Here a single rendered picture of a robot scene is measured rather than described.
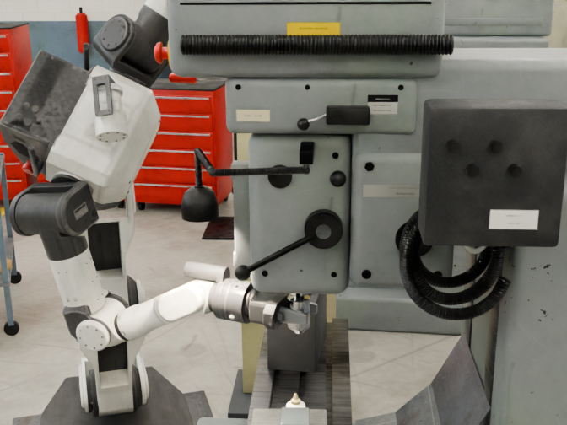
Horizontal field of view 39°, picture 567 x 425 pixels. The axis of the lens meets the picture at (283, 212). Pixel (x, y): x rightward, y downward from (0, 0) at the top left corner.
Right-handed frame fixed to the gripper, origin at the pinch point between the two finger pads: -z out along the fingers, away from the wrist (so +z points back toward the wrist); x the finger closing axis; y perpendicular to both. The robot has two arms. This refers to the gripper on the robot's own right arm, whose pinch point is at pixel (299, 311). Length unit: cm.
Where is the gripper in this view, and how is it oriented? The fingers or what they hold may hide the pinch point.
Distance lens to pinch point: 164.4
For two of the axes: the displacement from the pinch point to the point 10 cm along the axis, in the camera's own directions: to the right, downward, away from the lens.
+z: -9.3, -1.2, 3.6
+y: 0.0, 9.5, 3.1
